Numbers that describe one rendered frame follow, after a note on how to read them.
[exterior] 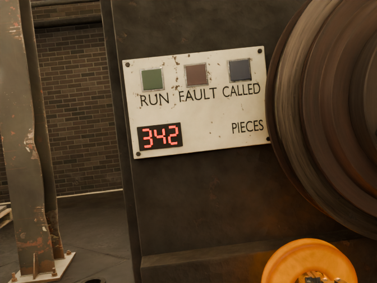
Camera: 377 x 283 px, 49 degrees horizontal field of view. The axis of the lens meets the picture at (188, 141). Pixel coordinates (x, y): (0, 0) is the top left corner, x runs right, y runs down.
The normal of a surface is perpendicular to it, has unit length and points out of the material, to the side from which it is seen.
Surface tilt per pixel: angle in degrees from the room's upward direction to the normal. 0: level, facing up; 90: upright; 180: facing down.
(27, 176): 90
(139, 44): 90
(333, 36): 90
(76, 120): 90
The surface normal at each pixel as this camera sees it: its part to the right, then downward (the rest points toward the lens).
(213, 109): 0.07, 0.07
